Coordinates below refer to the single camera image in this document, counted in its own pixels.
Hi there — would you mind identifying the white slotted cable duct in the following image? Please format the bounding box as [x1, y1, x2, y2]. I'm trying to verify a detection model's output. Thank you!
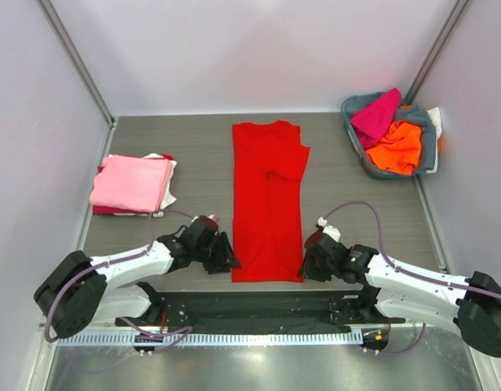
[58, 329, 363, 347]

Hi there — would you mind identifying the blue laundry basket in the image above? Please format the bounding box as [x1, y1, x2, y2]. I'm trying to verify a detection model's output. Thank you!
[341, 92, 422, 180]

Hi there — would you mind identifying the white t shirt in basket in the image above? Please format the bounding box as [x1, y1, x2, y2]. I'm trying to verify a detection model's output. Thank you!
[427, 108, 442, 139]

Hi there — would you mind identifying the aluminium frame post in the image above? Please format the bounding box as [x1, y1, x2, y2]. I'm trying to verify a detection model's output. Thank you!
[36, 0, 116, 125]
[405, 0, 472, 103]

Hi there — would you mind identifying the orange t shirt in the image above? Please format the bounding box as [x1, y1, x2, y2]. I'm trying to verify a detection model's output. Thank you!
[366, 120, 422, 176]

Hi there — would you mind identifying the left aluminium frame post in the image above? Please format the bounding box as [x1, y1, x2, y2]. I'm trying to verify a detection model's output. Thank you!
[36, 0, 116, 125]

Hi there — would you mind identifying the right aluminium frame post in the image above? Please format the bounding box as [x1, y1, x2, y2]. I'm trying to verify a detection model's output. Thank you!
[405, 0, 472, 103]

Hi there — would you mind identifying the aluminium front rail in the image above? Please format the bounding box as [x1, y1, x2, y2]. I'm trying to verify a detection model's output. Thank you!
[40, 295, 487, 333]

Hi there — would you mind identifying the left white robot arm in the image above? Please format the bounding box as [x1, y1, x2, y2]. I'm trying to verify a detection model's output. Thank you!
[33, 215, 241, 342]

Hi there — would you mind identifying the red t shirt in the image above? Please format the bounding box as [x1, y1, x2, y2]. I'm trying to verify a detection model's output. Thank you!
[231, 121, 310, 283]

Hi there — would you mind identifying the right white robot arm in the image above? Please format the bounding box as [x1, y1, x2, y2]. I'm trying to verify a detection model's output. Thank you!
[300, 226, 501, 358]

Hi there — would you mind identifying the magenta t shirt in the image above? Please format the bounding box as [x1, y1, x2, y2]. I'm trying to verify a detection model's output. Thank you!
[350, 88, 402, 150]

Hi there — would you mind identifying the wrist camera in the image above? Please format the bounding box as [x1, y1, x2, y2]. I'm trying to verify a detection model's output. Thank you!
[316, 217, 341, 242]
[198, 215, 218, 231]

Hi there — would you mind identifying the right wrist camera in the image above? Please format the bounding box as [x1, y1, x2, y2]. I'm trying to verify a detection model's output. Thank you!
[316, 217, 341, 242]

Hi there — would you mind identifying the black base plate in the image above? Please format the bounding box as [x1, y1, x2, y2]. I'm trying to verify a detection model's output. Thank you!
[131, 290, 391, 334]

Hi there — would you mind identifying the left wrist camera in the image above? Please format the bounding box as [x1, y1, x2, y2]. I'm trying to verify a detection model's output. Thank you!
[198, 215, 218, 231]

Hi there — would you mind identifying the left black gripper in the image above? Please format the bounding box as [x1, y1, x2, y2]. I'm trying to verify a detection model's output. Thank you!
[193, 231, 241, 274]

